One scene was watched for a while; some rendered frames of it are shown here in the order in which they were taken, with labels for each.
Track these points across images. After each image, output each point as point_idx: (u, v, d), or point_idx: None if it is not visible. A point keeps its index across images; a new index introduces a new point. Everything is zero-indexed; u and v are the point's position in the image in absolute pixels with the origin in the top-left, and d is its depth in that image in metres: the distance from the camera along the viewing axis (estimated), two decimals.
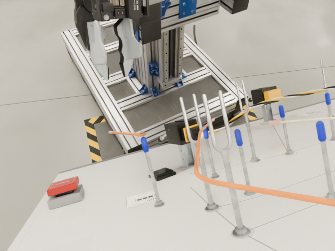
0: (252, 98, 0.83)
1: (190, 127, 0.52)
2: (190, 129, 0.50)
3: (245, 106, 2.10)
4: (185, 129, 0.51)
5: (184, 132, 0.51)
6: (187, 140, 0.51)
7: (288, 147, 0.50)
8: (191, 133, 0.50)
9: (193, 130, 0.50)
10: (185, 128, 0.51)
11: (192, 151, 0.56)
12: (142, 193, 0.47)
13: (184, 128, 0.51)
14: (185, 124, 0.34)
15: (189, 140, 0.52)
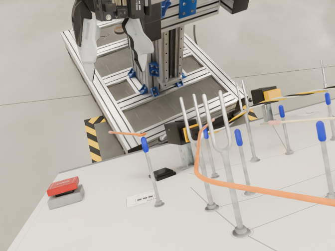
0: (252, 98, 0.83)
1: (190, 127, 0.52)
2: (190, 129, 0.50)
3: (245, 106, 2.10)
4: (185, 129, 0.51)
5: (184, 132, 0.51)
6: (187, 140, 0.51)
7: (288, 147, 0.50)
8: (191, 133, 0.50)
9: (193, 130, 0.50)
10: (185, 128, 0.51)
11: (192, 151, 0.56)
12: (142, 193, 0.47)
13: (184, 128, 0.51)
14: (185, 124, 0.34)
15: (189, 140, 0.52)
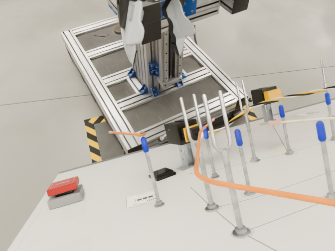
0: (252, 98, 0.83)
1: (190, 127, 0.52)
2: (190, 129, 0.50)
3: (245, 106, 2.10)
4: (185, 129, 0.51)
5: (184, 132, 0.51)
6: (187, 140, 0.51)
7: (288, 147, 0.50)
8: (191, 133, 0.50)
9: (193, 130, 0.50)
10: (185, 128, 0.51)
11: (192, 151, 0.56)
12: (142, 193, 0.47)
13: (184, 128, 0.51)
14: (185, 124, 0.34)
15: (189, 140, 0.52)
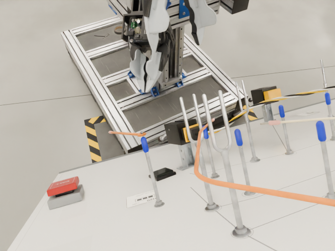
0: (252, 98, 0.83)
1: (190, 127, 0.52)
2: (190, 129, 0.50)
3: (245, 106, 2.10)
4: (185, 129, 0.51)
5: (184, 132, 0.51)
6: (187, 140, 0.51)
7: (288, 147, 0.50)
8: (191, 133, 0.50)
9: (193, 130, 0.50)
10: (185, 128, 0.51)
11: (192, 151, 0.56)
12: (142, 193, 0.47)
13: (184, 128, 0.51)
14: (185, 124, 0.34)
15: (189, 140, 0.52)
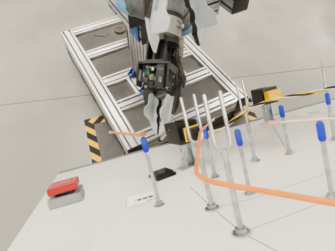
0: (252, 98, 0.83)
1: (190, 127, 0.52)
2: (190, 129, 0.50)
3: (245, 106, 2.10)
4: (185, 129, 0.51)
5: (184, 132, 0.51)
6: (187, 140, 0.51)
7: (288, 147, 0.50)
8: (191, 133, 0.50)
9: (193, 130, 0.50)
10: (185, 128, 0.51)
11: (192, 151, 0.56)
12: (142, 193, 0.47)
13: (184, 128, 0.51)
14: (185, 124, 0.34)
15: (189, 140, 0.52)
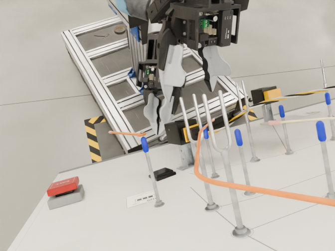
0: (252, 98, 0.83)
1: (190, 127, 0.52)
2: (190, 129, 0.50)
3: (245, 106, 2.10)
4: (185, 129, 0.51)
5: (184, 132, 0.51)
6: (187, 140, 0.51)
7: (288, 147, 0.50)
8: (191, 133, 0.50)
9: (193, 130, 0.50)
10: (185, 128, 0.51)
11: (192, 151, 0.56)
12: (142, 193, 0.47)
13: (184, 128, 0.51)
14: (185, 124, 0.34)
15: (189, 140, 0.52)
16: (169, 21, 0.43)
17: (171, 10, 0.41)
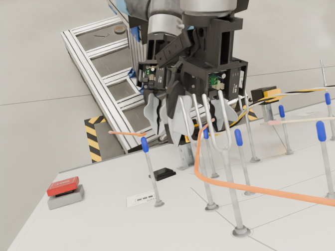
0: (252, 98, 0.83)
1: None
2: None
3: (245, 106, 2.10)
4: None
5: None
6: (187, 140, 0.51)
7: (288, 147, 0.50)
8: (192, 133, 0.50)
9: (193, 131, 0.50)
10: None
11: (192, 151, 0.56)
12: (142, 193, 0.47)
13: None
14: (185, 124, 0.34)
15: (189, 140, 0.52)
16: (178, 72, 0.45)
17: (181, 64, 0.43)
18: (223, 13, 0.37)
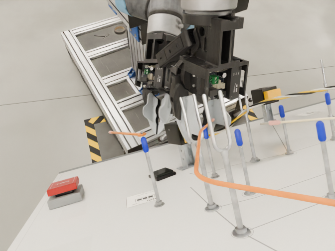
0: (252, 98, 0.83)
1: None
2: None
3: (245, 106, 2.10)
4: None
5: None
6: (186, 140, 0.51)
7: (288, 147, 0.50)
8: None
9: None
10: None
11: (192, 151, 0.56)
12: (142, 193, 0.47)
13: None
14: (185, 124, 0.34)
15: None
16: (179, 71, 0.44)
17: (181, 63, 0.43)
18: (224, 12, 0.37)
